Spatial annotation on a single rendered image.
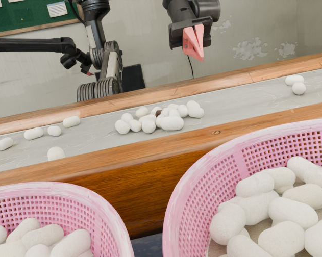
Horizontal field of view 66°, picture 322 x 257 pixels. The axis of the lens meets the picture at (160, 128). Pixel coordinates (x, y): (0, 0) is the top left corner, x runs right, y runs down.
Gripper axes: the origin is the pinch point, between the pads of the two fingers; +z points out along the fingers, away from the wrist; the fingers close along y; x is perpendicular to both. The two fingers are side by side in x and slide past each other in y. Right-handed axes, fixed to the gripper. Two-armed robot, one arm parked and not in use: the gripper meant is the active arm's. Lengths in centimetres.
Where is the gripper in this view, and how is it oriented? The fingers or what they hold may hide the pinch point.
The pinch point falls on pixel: (201, 56)
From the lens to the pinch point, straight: 57.5
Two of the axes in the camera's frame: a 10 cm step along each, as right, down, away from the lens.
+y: 9.7, -2.2, 0.6
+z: 2.2, 8.1, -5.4
